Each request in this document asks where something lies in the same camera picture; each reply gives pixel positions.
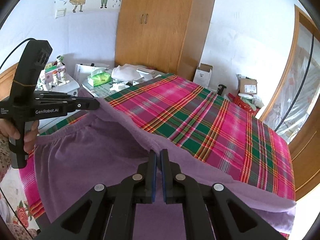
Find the pink plaid bed cover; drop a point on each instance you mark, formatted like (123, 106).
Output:
(212, 129)

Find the crumpled white tissues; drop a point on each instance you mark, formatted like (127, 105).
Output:
(116, 87)

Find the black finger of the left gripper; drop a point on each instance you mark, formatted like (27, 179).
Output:
(79, 103)

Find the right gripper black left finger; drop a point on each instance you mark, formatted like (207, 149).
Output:
(107, 212)

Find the wooden wardrobe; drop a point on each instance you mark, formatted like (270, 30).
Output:
(168, 35)

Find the left floral sleeve forearm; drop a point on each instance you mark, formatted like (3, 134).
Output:
(5, 160)

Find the floral white bedsheet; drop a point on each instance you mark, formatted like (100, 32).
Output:
(13, 190)

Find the glass side table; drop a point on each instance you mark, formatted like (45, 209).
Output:
(101, 91)

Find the small white cardboard box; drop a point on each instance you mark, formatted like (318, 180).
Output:
(203, 75)

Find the brown cardboard box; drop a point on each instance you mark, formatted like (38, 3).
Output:
(246, 85)

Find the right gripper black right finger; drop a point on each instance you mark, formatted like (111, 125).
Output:
(211, 212)

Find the purple fleece sweater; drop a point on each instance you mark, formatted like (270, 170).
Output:
(106, 146)

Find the person's left hand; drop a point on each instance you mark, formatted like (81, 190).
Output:
(9, 130)

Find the green tissue pack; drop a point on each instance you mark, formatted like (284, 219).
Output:
(99, 77)

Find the wooden door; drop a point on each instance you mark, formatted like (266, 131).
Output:
(305, 154)

